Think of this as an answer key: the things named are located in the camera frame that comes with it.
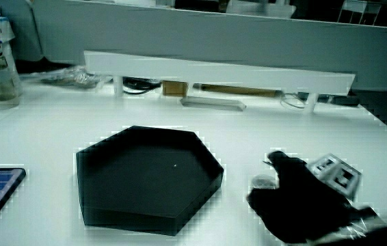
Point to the brown wooden stick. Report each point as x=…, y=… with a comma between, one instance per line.
x=238, y=90

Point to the small brown wooden box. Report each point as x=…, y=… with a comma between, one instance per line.
x=174, y=88

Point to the black hexagonal tray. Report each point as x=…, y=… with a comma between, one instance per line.
x=145, y=177

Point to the grey desk divider panel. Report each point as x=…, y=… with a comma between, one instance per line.
x=214, y=34

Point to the white desk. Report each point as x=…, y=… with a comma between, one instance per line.
x=43, y=130

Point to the crumpled clear plastic bag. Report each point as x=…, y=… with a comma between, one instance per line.
x=72, y=78

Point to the clear flat bar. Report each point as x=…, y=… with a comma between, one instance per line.
x=212, y=103

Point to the black flat device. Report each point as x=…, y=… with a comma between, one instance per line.
x=340, y=99

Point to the white desk riser shelf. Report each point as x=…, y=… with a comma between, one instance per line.
x=214, y=71

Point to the person's right hand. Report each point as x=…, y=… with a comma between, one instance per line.
x=303, y=208

